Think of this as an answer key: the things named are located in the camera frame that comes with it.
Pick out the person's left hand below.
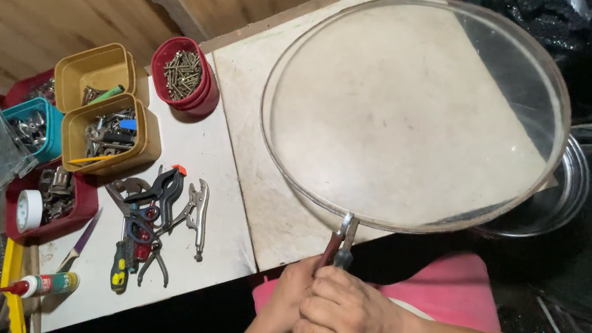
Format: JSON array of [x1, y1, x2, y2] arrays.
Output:
[[257, 250, 324, 333]]

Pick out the person's right hand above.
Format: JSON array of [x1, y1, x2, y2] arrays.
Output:
[[293, 262, 418, 333]]

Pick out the red handled pliers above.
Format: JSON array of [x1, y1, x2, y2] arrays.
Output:
[[274, 206, 361, 333]]

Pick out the silver locking pliers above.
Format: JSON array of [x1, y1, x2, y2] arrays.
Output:
[[163, 176, 213, 264]]

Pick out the beige square board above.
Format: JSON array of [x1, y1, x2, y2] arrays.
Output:
[[191, 0, 577, 300]]

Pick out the pink cloth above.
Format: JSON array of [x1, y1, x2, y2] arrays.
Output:
[[250, 232, 509, 333]]

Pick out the black spring clamp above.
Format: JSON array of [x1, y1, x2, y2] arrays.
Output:
[[120, 159, 189, 233]]

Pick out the large clear round plastic dish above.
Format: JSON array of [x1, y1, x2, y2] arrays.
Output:
[[249, 0, 583, 250]]

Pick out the yellow black screwdriver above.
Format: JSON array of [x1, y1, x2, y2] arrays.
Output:
[[108, 240, 133, 295]]

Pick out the red round cup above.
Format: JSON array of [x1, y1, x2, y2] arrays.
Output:
[[146, 34, 226, 122]]

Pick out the yellow tub full of hardware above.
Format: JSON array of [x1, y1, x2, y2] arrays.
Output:
[[57, 87, 168, 183]]

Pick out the heap of brass screws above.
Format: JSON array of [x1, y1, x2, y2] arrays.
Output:
[[160, 48, 206, 104]]

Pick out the large red tub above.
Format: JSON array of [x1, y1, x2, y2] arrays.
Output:
[[0, 155, 104, 251]]

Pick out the yellow pencil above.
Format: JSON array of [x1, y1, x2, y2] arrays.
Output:
[[68, 151, 113, 168]]

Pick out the red white glue tube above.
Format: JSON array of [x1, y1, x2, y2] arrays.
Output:
[[0, 265, 81, 304]]

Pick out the heap of metal hinges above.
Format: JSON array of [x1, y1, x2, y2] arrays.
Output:
[[33, 165, 79, 224]]

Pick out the green marker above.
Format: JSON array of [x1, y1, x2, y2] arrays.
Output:
[[87, 82, 126, 109]]

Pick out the small clear round dish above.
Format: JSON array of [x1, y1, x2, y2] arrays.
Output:
[[475, 110, 592, 248]]

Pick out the white tape roll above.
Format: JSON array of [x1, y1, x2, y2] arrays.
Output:
[[14, 188, 46, 235]]

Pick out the teal square tub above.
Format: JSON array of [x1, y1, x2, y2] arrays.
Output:
[[0, 94, 68, 166]]

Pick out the yellow metal bar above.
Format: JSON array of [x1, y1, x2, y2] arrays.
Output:
[[0, 237, 36, 333]]

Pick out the empty yellow square tub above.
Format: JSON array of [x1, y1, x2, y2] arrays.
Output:
[[51, 37, 155, 122]]

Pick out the small red tub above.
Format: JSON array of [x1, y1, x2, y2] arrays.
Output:
[[3, 64, 60, 112]]

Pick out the black plastic sheet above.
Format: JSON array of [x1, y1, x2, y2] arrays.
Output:
[[432, 0, 592, 122]]

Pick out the black handled pliers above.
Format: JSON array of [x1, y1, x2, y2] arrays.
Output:
[[136, 237, 174, 290]]

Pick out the red handled tool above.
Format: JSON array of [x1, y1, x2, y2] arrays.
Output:
[[132, 227, 155, 263]]

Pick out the blue handled scissors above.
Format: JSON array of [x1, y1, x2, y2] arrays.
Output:
[[100, 183, 163, 247]]

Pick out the purple handled knife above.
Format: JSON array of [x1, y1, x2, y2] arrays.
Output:
[[56, 203, 104, 278]]

